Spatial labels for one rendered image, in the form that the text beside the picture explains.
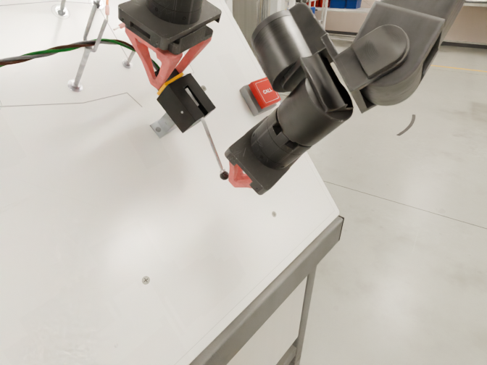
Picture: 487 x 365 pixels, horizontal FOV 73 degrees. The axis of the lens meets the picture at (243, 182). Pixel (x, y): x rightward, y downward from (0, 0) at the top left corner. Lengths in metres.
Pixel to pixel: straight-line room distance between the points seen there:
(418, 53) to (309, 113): 0.10
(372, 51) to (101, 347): 0.40
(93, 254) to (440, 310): 1.60
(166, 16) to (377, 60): 0.21
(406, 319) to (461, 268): 0.50
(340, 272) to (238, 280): 1.31
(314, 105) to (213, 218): 0.26
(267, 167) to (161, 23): 0.19
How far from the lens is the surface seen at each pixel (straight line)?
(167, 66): 0.39
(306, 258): 0.60
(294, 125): 0.32
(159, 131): 0.49
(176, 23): 0.38
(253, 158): 0.37
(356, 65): 0.30
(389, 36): 0.30
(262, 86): 0.61
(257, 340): 0.73
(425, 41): 0.31
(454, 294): 1.91
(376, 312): 1.69
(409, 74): 0.30
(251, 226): 0.53
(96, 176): 0.45
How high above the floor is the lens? 1.29
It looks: 33 degrees down
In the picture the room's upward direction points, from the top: straight up
